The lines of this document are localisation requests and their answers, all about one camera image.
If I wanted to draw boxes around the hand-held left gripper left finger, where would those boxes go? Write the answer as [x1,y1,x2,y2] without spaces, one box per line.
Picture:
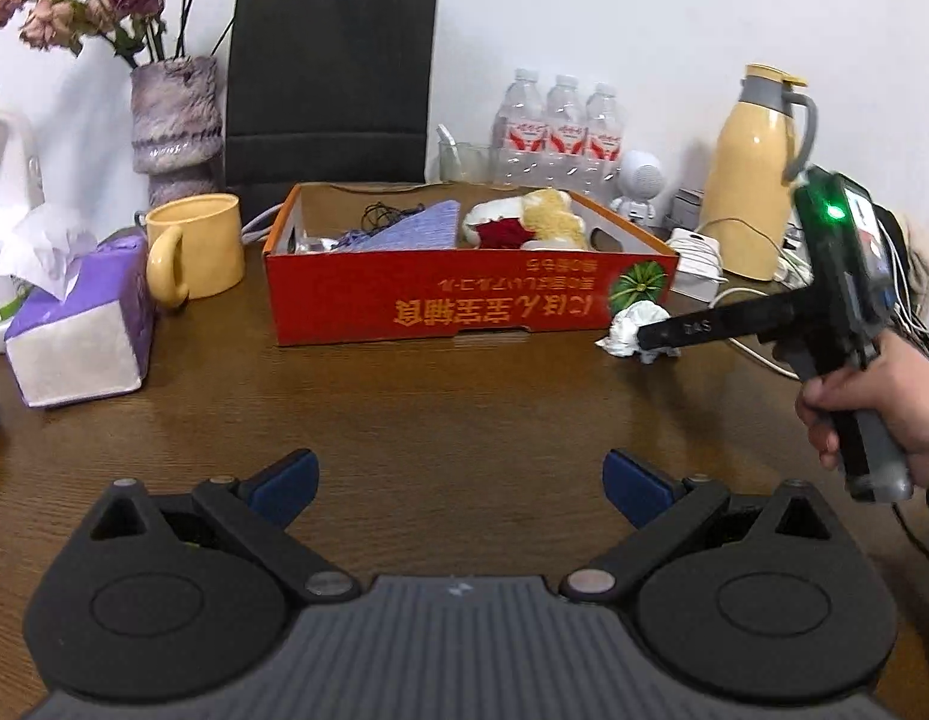
[88,448,360,605]

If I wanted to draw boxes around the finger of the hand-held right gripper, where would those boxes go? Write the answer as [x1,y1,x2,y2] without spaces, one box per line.
[635,292,810,352]

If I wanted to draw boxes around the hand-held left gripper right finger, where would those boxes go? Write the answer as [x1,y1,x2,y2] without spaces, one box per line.
[560,448,834,605]

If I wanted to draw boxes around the white tissue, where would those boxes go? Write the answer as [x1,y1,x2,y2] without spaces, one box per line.
[595,300,671,365]

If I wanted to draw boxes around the white and yellow plush toy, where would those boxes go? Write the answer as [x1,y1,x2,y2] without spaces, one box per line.
[464,187,589,250]

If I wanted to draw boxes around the red cardboard box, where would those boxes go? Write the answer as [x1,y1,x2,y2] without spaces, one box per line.
[261,181,681,348]

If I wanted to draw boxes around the red artificial rose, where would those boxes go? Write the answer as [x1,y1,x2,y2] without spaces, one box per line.
[475,217,536,250]

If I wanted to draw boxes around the black cable bundle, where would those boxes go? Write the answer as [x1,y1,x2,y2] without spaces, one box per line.
[359,199,428,230]

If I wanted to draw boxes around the grey knit pouch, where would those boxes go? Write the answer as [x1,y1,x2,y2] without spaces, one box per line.
[336,199,464,252]

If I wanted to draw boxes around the person's right hand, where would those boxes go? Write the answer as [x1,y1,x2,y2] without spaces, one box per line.
[796,330,929,492]

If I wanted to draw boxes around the small grey box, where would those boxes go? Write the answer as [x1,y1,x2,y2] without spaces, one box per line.
[670,187,706,230]

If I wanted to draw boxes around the yellow thermos jug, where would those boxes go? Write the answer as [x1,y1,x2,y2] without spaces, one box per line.
[696,64,819,282]

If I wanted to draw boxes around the white robot figure speaker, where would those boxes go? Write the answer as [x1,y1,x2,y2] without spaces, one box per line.
[609,148,668,222]

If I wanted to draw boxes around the yellow mug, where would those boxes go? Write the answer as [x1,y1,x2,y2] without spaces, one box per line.
[144,193,248,308]

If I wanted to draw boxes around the pack of water bottles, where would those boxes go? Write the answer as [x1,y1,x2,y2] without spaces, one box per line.
[490,67,626,196]

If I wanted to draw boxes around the purple tissue pack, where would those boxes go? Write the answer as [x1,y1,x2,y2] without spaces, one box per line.
[0,204,157,410]

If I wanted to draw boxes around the clear glass cup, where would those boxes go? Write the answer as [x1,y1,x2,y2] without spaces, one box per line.
[436,124,495,185]

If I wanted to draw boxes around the black paper bag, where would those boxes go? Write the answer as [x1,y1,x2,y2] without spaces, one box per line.
[223,0,441,203]

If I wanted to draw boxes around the white detergent jug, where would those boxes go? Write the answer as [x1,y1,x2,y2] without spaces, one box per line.
[0,84,46,357]

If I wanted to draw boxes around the lavender cables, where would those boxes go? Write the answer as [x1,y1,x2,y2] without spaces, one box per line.
[240,206,287,247]

